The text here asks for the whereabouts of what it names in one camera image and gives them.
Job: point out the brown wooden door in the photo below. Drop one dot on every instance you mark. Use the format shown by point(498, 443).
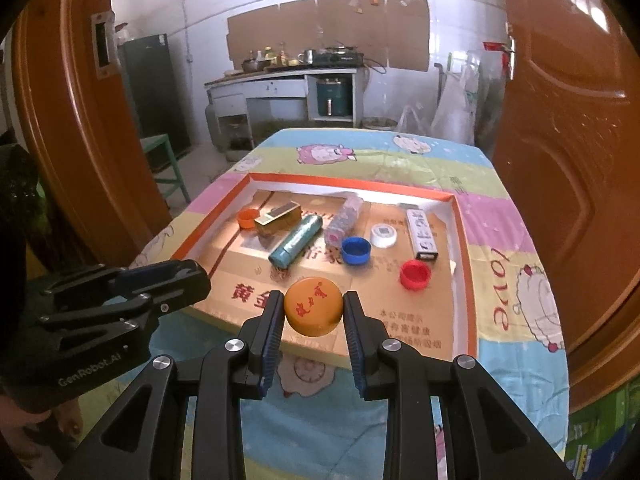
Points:
point(565, 135)

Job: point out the dark refrigerator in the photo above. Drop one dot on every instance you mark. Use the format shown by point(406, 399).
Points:
point(152, 95)

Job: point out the white rectangular box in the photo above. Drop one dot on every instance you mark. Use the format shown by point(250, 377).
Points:
point(422, 235)

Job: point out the green stool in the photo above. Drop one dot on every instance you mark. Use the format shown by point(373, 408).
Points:
point(160, 147)

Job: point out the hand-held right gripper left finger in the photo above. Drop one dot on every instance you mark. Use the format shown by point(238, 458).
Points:
point(270, 341)

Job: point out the glass bottle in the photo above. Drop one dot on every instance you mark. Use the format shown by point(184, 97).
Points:
point(283, 52)

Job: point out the cartoon sheep printed tablecloth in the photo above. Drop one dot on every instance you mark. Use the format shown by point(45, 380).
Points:
point(350, 160)

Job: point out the green printed box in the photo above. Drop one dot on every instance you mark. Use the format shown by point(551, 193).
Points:
point(600, 425)

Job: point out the black gas stove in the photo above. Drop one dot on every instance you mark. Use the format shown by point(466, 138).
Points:
point(337, 58)

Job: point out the gold brown lipstick box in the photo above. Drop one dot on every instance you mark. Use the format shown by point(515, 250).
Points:
point(277, 217)

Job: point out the white kitchen counter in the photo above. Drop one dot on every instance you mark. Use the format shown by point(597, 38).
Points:
point(280, 87)

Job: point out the grey gas cylinder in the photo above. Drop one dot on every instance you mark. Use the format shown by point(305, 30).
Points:
point(211, 122)

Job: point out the orange round lid red print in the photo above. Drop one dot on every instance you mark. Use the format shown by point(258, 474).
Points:
point(312, 307)

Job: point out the clear glitter tube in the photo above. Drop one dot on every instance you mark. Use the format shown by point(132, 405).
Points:
point(344, 220)

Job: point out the white round cap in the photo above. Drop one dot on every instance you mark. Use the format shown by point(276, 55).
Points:
point(383, 236)

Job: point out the cardboard wall covering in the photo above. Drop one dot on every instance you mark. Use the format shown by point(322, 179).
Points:
point(400, 35)

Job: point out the red tag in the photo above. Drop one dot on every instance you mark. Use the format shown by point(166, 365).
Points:
point(493, 46)

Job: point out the metal strike plate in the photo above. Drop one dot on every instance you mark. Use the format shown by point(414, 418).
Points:
point(103, 45)

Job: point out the large white plastic bag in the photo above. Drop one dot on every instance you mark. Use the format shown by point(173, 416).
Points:
point(455, 105)

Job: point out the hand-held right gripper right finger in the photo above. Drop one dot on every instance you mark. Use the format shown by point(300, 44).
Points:
point(352, 346)

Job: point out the green air fryer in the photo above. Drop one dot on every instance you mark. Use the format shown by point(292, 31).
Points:
point(332, 97)

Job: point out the blue bottle cap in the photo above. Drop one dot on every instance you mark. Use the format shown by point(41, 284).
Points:
point(356, 251)

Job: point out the orange bottle cap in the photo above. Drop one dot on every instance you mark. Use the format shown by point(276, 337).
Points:
point(247, 219)

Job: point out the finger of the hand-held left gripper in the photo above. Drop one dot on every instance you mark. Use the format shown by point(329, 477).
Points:
point(145, 277)
point(192, 285)

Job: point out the round woven basket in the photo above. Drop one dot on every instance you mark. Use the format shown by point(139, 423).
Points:
point(380, 123)

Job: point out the red bottle cap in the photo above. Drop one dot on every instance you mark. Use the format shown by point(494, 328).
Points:
point(415, 276)

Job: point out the shallow white cardboard box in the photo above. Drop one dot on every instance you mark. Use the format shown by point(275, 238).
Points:
point(400, 330)

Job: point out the grey bent pipe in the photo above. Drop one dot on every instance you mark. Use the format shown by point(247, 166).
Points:
point(439, 85)

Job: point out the teal printed tube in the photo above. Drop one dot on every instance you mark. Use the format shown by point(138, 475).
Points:
point(295, 240)

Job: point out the person's left hand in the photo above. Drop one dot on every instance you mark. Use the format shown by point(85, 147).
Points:
point(20, 430)

